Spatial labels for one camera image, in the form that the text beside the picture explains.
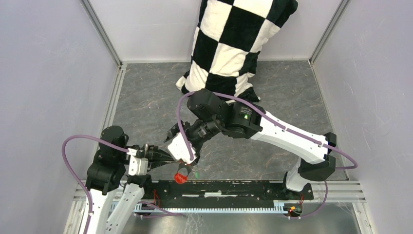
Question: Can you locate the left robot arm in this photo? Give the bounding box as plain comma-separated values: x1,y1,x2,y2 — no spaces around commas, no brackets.
81,126,175,234

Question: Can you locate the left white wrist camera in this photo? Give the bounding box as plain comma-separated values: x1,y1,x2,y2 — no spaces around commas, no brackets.
127,148,149,176

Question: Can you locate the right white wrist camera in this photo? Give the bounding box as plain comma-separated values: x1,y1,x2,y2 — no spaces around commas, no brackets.
167,133,198,164

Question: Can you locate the black white checkered pillow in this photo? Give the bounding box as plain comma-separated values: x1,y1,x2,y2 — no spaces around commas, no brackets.
176,0,299,102

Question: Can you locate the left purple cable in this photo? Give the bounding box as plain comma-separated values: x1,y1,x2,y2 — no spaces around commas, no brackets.
61,135,183,234

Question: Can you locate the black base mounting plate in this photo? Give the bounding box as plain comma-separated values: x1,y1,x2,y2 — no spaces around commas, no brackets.
143,180,314,209

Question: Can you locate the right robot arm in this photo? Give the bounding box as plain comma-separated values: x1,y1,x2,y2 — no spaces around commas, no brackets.
166,89,337,199

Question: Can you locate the metal key holder red handle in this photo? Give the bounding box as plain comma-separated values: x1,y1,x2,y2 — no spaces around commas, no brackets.
174,160,199,184

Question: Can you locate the white slotted cable duct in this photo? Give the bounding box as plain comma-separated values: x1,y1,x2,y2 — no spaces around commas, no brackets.
110,201,291,214

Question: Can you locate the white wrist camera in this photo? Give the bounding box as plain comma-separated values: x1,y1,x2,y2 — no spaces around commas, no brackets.
167,133,198,164
127,148,149,176

